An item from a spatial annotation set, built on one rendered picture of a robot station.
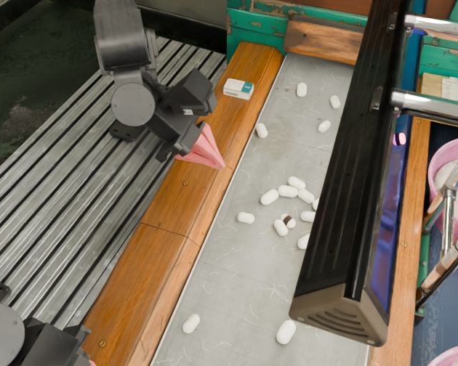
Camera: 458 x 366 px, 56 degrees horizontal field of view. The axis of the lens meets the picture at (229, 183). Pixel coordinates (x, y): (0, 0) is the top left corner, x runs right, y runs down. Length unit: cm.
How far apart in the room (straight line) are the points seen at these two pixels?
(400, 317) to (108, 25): 61
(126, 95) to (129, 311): 33
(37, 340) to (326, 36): 85
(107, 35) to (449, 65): 76
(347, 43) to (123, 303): 72
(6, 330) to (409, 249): 61
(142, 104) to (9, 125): 169
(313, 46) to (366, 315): 79
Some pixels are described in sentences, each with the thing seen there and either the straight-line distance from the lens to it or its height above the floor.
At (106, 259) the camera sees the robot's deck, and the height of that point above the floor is 67.
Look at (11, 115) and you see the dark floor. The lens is 229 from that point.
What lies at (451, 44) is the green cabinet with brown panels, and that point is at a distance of 109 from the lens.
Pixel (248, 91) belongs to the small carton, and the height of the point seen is 78.
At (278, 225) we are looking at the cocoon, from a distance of 77.
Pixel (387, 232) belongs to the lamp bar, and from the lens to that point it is 41.
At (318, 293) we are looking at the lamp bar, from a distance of 36.
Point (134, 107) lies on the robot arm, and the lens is 59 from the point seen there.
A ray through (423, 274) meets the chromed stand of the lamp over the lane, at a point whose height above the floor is 71.
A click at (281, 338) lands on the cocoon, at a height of 76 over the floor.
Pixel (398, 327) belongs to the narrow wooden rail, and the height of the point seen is 77.
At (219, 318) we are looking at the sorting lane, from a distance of 71.
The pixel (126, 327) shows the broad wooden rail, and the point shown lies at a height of 77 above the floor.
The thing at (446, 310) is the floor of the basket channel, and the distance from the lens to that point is 87.
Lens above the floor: 140
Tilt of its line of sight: 52 degrees down
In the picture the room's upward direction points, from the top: straight up
